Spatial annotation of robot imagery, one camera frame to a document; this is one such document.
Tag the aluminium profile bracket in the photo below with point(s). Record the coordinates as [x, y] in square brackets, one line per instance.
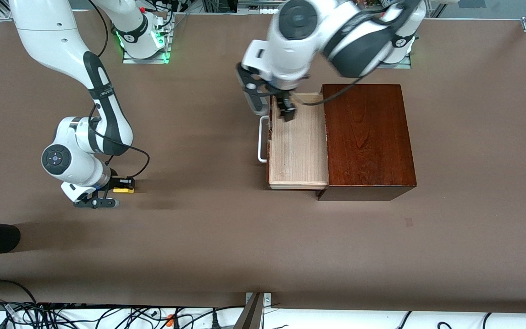
[251, 315]

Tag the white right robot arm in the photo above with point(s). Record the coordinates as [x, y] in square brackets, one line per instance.
[57, 36]

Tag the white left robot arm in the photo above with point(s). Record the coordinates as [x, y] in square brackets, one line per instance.
[290, 45]

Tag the grey power strip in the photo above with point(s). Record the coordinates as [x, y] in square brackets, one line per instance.
[256, 4]

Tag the yellow block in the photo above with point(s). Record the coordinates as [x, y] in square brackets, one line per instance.
[123, 189]

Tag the dark brown wooden cabinet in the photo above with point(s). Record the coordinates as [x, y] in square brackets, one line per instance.
[372, 146]

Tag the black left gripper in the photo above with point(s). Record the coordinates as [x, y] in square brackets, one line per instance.
[284, 99]

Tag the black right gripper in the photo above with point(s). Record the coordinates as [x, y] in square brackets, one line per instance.
[115, 176]

